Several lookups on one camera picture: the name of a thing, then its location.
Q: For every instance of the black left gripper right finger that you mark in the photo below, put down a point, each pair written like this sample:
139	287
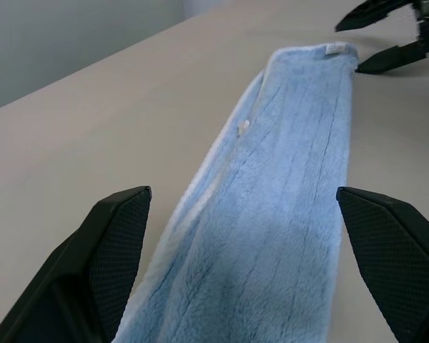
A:
393	257

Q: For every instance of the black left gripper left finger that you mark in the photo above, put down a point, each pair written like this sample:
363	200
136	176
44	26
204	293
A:
93	264

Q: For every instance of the light blue fluffy towel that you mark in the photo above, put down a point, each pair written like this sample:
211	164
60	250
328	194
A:
264	214

